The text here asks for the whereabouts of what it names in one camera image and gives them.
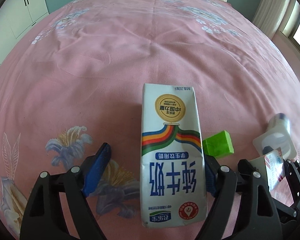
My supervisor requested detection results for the green toy brick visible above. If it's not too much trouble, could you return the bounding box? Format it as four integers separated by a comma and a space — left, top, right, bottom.
202, 130, 234, 158

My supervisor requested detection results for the white blue bottle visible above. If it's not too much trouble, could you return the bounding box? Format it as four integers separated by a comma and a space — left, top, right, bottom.
253, 113, 297, 160

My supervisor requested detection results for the white milk carton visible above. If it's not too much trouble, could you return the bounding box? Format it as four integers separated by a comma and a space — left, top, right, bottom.
140, 83, 207, 228

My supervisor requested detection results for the small white paper box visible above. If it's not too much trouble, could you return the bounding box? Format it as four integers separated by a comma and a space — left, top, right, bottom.
249, 147, 285, 192

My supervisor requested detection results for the pink floral bed cover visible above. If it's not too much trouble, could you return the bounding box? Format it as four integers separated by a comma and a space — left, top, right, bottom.
0, 0, 300, 239

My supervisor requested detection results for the white wardrobe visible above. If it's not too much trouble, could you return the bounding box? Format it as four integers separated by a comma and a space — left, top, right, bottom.
0, 0, 49, 65

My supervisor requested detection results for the white curtain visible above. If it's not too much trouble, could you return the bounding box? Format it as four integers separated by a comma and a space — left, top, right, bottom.
253, 0, 290, 39

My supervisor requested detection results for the window with frame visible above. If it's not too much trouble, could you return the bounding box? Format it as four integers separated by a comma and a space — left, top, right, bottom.
281, 0, 300, 52

